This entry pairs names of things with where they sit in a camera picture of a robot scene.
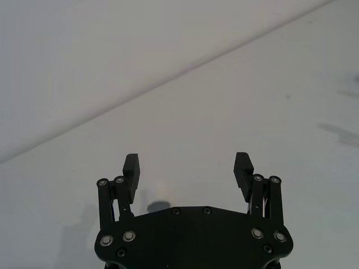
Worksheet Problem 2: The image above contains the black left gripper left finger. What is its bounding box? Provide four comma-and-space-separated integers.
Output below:
96, 153, 142, 230

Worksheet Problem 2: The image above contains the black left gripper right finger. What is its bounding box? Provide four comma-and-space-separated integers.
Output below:
233, 151, 286, 228

